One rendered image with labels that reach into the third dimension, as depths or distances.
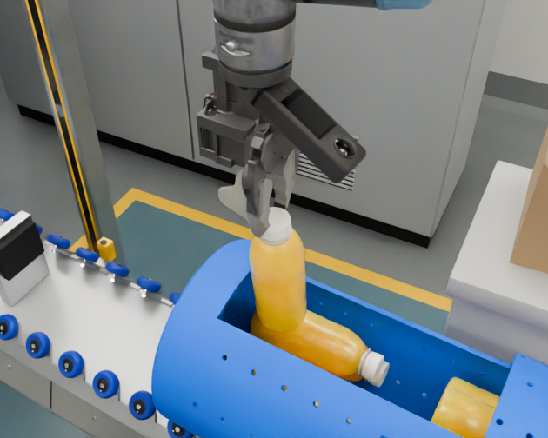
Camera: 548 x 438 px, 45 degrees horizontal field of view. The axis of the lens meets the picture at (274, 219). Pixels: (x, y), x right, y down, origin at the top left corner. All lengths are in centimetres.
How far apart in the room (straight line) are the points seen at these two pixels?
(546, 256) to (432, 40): 124
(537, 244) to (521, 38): 255
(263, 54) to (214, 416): 47
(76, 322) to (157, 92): 171
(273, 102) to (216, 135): 8
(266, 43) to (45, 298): 83
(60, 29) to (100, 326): 57
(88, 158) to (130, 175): 153
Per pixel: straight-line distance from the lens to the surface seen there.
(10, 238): 123
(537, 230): 101
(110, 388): 111
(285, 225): 75
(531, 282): 104
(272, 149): 67
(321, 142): 63
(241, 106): 67
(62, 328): 126
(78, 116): 147
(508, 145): 336
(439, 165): 239
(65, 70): 141
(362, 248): 266
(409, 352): 102
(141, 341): 120
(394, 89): 229
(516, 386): 81
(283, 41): 61
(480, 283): 101
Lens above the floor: 187
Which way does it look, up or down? 43 degrees down
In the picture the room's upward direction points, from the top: straight up
